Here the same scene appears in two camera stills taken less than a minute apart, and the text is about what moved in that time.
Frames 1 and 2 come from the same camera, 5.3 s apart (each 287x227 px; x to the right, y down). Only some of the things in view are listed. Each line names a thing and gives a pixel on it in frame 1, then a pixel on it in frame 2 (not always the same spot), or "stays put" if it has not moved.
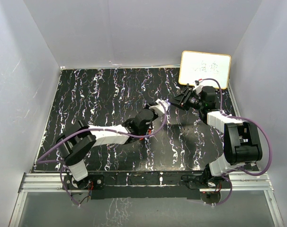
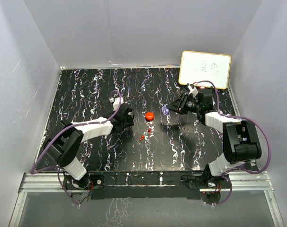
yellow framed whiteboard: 195,65 stays put
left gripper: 156,115 to 129,123
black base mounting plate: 147,186 stays put
